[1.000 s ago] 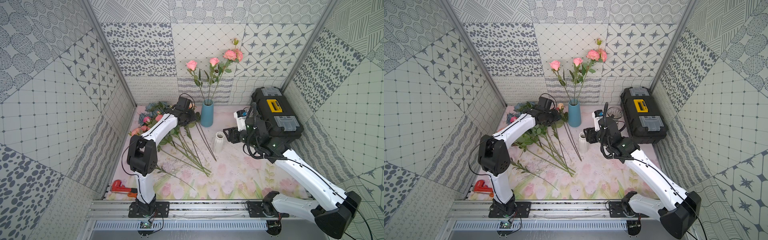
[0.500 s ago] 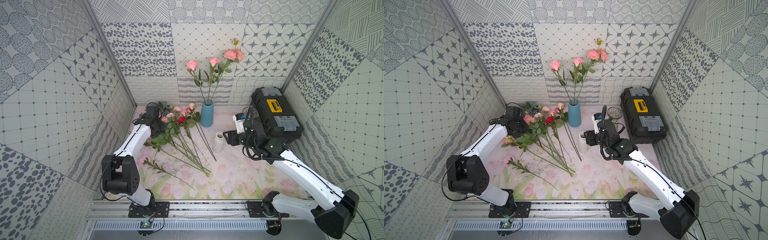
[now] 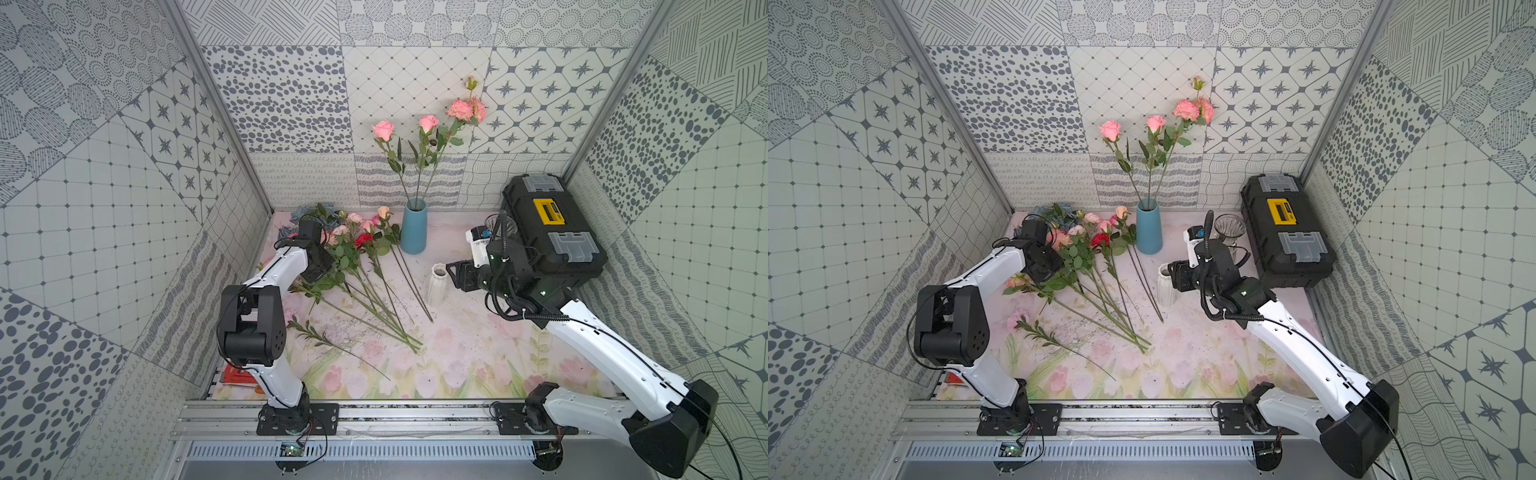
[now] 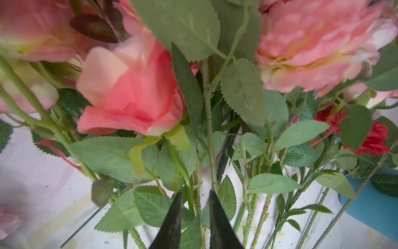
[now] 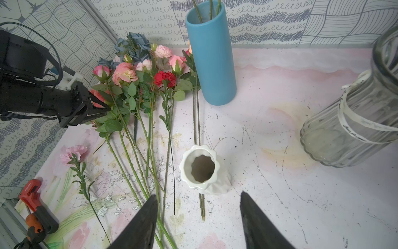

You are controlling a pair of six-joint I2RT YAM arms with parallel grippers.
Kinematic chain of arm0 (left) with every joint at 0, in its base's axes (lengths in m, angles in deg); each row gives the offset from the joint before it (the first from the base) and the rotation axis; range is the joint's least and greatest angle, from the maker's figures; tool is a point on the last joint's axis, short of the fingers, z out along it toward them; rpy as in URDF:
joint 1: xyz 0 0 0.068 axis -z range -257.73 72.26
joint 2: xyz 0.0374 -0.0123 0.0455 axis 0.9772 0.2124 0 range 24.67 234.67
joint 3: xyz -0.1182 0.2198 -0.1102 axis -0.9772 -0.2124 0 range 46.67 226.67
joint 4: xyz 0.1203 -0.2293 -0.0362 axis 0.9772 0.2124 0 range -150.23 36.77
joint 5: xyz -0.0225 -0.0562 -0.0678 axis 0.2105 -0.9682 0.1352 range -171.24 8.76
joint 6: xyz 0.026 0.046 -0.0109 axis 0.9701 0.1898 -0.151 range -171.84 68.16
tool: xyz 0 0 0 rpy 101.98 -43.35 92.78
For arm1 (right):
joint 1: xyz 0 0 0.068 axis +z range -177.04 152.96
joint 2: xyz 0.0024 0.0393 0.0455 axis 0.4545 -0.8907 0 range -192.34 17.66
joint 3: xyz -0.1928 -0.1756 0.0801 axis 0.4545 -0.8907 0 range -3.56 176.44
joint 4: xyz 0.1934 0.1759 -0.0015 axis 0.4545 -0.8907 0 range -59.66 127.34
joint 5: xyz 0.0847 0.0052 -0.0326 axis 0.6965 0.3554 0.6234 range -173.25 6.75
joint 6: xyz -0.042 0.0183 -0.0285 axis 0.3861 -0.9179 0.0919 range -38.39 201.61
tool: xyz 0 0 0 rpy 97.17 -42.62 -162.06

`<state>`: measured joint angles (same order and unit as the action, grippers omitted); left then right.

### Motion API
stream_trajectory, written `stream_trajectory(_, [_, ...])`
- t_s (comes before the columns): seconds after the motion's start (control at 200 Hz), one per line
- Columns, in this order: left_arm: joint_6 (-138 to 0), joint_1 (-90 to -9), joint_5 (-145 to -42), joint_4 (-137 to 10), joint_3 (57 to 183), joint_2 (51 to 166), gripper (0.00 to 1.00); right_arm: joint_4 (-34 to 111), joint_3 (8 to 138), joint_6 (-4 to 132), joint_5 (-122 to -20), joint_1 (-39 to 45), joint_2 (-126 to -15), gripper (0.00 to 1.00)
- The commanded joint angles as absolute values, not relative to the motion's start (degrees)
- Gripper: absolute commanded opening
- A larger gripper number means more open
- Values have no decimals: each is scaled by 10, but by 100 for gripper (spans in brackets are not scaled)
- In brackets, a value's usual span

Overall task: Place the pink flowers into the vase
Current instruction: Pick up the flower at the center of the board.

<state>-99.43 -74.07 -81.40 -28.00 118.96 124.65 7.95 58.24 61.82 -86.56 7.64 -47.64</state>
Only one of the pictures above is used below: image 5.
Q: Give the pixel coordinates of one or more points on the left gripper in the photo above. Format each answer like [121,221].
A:
[85,107]

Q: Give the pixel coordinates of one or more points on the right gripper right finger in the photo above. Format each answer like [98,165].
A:
[259,231]

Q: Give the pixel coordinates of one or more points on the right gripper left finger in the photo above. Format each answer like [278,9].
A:
[139,233]

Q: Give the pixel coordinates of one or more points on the pink carnation stem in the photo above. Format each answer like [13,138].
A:
[73,157]

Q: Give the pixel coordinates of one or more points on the pink rose stem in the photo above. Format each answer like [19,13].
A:
[210,9]
[197,11]

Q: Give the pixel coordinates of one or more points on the pink peony flower stem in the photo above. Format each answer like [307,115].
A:
[218,7]

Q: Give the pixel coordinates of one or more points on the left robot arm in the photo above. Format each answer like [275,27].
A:
[34,84]

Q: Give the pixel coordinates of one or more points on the bunch of artificial flowers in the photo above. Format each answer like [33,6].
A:
[143,86]

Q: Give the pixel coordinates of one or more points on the white ribbed vase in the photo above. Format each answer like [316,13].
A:
[204,169]

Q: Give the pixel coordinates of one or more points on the blue cylindrical vase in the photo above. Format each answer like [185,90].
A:
[212,52]

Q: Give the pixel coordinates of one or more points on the clear glass vase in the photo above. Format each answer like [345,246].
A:
[364,119]

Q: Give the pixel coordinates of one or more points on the red pipe wrench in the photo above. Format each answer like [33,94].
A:
[39,220]

